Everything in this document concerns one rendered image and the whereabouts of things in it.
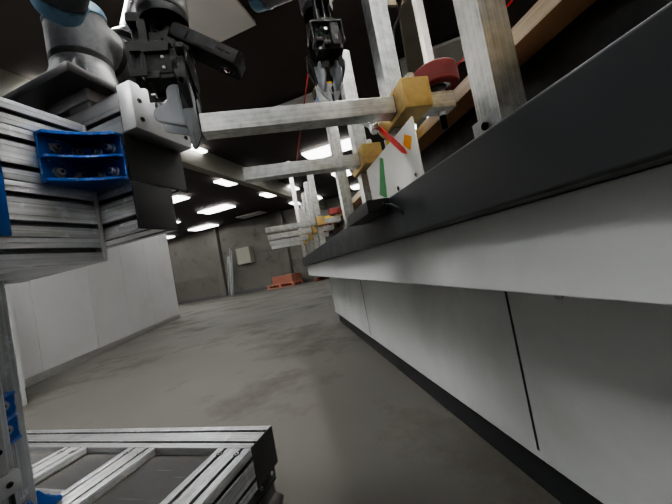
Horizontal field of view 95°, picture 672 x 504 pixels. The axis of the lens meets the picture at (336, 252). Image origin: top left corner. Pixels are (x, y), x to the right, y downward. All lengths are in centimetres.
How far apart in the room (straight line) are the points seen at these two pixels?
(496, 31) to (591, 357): 51
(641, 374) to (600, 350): 6
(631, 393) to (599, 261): 34
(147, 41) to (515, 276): 60
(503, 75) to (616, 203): 17
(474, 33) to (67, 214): 67
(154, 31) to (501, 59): 49
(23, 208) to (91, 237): 10
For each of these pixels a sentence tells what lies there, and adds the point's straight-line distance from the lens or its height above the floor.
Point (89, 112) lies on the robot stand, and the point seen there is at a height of 97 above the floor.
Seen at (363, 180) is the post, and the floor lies 80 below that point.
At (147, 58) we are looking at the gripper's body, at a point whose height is 94.
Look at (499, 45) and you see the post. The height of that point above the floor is 79.
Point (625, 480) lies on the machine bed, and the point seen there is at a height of 17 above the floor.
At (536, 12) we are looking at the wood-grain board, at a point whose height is 89.
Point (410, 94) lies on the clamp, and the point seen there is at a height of 84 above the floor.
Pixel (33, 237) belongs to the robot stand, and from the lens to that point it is 68.
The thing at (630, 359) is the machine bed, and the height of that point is 38.
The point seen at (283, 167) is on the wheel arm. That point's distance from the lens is 78.
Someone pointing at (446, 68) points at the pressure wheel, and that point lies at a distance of 64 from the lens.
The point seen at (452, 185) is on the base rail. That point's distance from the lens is 42.
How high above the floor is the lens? 60
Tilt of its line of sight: 2 degrees up
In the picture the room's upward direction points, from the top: 11 degrees counter-clockwise
